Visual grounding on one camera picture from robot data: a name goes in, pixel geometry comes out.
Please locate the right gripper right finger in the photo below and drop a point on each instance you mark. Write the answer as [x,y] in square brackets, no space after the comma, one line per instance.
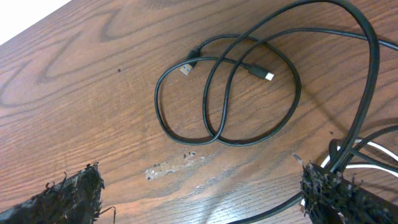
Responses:
[329,198]

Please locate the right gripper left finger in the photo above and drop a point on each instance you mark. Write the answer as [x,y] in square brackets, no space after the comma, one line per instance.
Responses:
[76,199]

